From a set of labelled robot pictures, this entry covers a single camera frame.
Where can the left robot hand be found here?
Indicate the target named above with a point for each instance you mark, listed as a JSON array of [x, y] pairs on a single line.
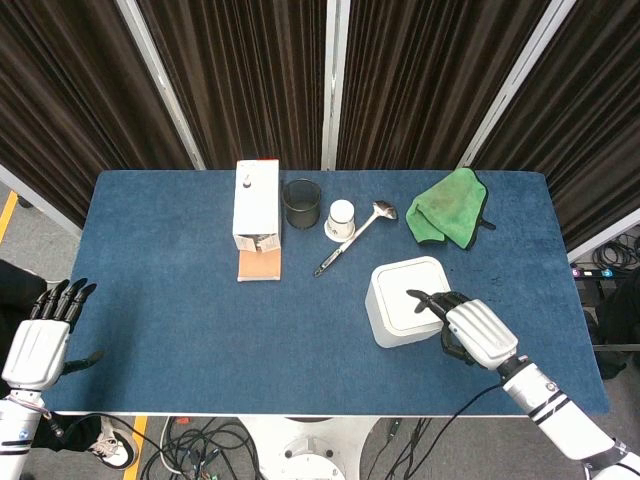
[[35, 345]]

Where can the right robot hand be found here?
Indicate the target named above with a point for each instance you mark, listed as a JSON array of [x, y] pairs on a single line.
[[480, 332]]

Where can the white lidded container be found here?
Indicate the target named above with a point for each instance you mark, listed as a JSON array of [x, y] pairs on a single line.
[[400, 305]]

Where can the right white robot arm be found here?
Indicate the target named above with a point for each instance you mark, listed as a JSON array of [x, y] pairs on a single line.
[[555, 407]]

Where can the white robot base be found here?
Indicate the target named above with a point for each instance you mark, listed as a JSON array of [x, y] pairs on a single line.
[[310, 450]]

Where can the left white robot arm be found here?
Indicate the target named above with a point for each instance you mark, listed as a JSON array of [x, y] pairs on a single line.
[[15, 430]]

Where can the white sneaker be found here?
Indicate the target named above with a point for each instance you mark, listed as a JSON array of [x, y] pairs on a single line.
[[115, 445]]

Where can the green microfiber cloth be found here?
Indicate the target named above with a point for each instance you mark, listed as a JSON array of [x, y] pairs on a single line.
[[447, 207]]

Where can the blue table mat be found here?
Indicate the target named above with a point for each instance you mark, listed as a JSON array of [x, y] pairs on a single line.
[[200, 325]]

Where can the white paper cup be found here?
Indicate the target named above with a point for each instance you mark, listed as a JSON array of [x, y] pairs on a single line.
[[341, 220]]

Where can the dark glass cup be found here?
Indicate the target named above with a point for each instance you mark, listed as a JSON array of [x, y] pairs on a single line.
[[301, 204]]

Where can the white cardboard box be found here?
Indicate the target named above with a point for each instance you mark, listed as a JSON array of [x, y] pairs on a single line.
[[257, 220]]

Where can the white partition frame post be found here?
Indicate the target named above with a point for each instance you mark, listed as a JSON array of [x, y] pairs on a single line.
[[515, 82], [334, 85], [160, 82]]

